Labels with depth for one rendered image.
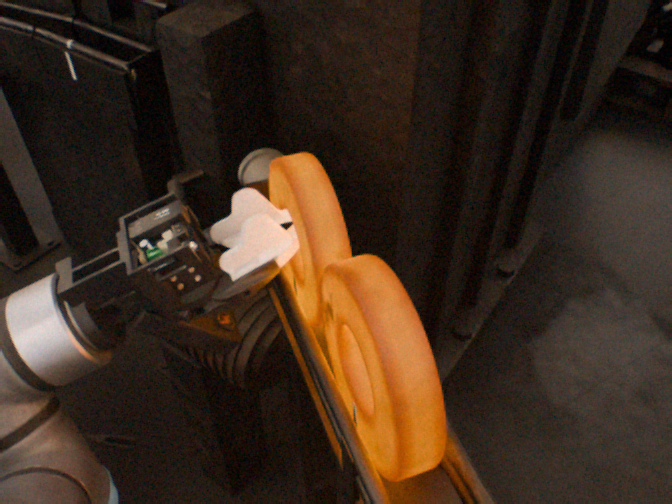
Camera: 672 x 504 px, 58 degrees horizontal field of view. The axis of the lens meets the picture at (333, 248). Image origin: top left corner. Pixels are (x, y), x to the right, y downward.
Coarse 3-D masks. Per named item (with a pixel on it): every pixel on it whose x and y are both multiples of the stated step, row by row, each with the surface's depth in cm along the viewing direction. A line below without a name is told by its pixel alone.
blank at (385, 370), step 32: (352, 288) 39; (384, 288) 38; (352, 320) 40; (384, 320) 37; (416, 320) 37; (352, 352) 47; (384, 352) 36; (416, 352) 36; (352, 384) 46; (384, 384) 37; (416, 384) 36; (352, 416) 47; (384, 416) 38; (416, 416) 36; (384, 448) 40; (416, 448) 37
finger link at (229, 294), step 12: (264, 264) 51; (276, 264) 52; (228, 276) 52; (252, 276) 51; (264, 276) 51; (228, 288) 51; (240, 288) 51; (252, 288) 51; (216, 300) 51; (228, 300) 50; (240, 300) 51; (216, 312) 51
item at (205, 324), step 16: (144, 320) 52; (160, 320) 53; (208, 320) 57; (224, 320) 58; (160, 336) 54; (176, 336) 55; (192, 336) 56; (208, 336) 56; (224, 336) 57; (240, 336) 59; (224, 352) 59
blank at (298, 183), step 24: (288, 168) 50; (312, 168) 50; (288, 192) 50; (312, 192) 48; (312, 216) 48; (336, 216) 48; (312, 240) 47; (336, 240) 48; (288, 264) 59; (312, 264) 48; (312, 288) 51; (312, 312) 53
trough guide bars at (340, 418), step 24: (288, 288) 54; (288, 312) 54; (312, 336) 49; (312, 360) 48; (336, 384) 46; (336, 408) 44; (336, 432) 45; (360, 456) 41; (456, 456) 40; (360, 480) 41; (456, 480) 41; (480, 480) 39
